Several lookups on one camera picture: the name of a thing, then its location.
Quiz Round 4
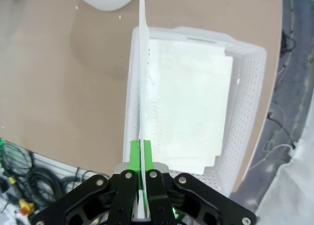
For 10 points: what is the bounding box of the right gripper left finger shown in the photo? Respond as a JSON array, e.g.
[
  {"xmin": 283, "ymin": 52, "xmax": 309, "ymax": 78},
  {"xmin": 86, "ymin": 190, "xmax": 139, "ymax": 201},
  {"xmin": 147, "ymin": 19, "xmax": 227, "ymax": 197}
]
[{"xmin": 31, "ymin": 140, "xmax": 142, "ymax": 225}]

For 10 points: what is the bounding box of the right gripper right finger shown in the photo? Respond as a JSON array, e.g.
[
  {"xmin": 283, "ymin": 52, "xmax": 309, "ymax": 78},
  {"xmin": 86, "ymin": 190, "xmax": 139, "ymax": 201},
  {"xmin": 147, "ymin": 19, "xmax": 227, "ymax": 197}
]
[{"xmin": 141, "ymin": 139, "xmax": 257, "ymax": 225}]

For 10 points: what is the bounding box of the white paper sheet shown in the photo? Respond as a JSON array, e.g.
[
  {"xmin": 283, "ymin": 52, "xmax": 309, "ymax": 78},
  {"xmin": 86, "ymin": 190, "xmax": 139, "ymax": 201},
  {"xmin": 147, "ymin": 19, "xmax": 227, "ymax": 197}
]
[{"xmin": 136, "ymin": 0, "xmax": 151, "ymax": 220}]

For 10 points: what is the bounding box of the white paper stack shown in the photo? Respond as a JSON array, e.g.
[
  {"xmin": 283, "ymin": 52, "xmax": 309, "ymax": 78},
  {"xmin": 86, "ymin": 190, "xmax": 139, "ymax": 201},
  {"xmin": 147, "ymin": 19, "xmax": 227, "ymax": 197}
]
[{"xmin": 147, "ymin": 38, "xmax": 234, "ymax": 174}]

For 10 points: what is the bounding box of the yellow red plug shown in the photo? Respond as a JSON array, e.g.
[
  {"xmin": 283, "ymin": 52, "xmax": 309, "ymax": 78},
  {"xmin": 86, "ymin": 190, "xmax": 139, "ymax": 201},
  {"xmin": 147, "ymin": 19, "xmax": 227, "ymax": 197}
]
[{"xmin": 19, "ymin": 197, "xmax": 35, "ymax": 215}]

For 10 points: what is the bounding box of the white perforated plastic basket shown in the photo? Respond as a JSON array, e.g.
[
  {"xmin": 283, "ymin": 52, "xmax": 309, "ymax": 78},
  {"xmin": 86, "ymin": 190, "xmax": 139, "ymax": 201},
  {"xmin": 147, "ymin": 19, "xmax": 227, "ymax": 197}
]
[{"xmin": 121, "ymin": 26, "xmax": 267, "ymax": 198}]

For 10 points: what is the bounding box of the white cover sheet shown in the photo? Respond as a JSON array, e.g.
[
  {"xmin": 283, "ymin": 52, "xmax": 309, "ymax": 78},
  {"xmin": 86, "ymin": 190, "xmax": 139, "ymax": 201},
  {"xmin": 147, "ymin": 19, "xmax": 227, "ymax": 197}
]
[{"xmin": 255, "ymin": 126, "xmax": 314, "ymax": 225}]

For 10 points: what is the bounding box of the black cable coil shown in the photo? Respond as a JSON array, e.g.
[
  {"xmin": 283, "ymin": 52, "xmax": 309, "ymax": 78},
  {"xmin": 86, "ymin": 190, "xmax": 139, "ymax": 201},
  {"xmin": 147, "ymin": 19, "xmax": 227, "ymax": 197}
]
[{"xmin": 23, "ymin": 167, "xmax": 63, "ymax": 205}]

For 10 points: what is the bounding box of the thin black floor cable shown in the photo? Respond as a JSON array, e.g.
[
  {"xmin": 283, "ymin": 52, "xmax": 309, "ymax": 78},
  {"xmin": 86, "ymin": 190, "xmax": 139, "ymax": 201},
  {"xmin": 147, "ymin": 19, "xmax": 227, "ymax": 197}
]
[{"xmin": 266, "ymin": 30, "xmax": 296, "ymax": 148}]

